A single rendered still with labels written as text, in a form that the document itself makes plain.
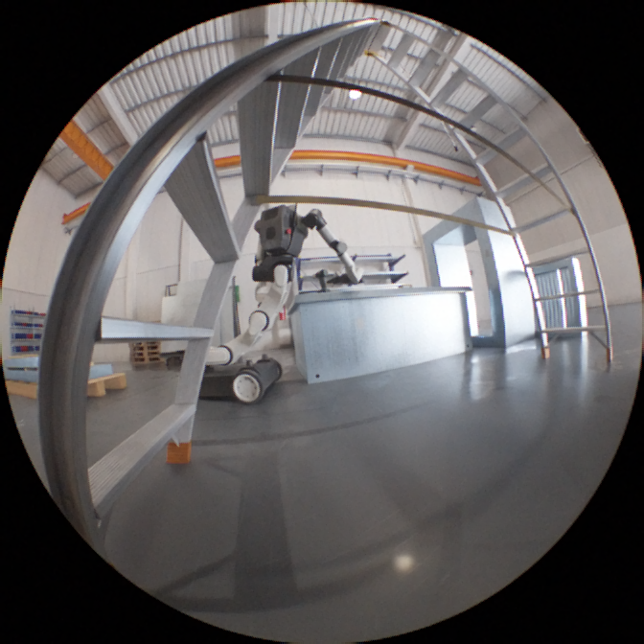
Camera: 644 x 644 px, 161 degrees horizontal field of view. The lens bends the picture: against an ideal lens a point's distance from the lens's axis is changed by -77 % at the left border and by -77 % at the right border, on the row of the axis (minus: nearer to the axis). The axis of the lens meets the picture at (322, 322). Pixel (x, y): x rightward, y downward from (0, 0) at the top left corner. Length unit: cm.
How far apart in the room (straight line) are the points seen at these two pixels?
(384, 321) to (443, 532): 161
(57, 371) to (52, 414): 5
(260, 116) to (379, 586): 84
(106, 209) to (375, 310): 175
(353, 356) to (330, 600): 159
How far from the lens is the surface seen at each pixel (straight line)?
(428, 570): 44
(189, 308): 453
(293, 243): 153
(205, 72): 850
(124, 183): 30
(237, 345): 157
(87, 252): 28
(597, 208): 1026
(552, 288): 300
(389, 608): 41
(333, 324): 169
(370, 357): 180
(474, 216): 270
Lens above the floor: 39
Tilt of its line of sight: 2 degrees up
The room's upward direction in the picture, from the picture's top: 6 degrees counter-clockwise
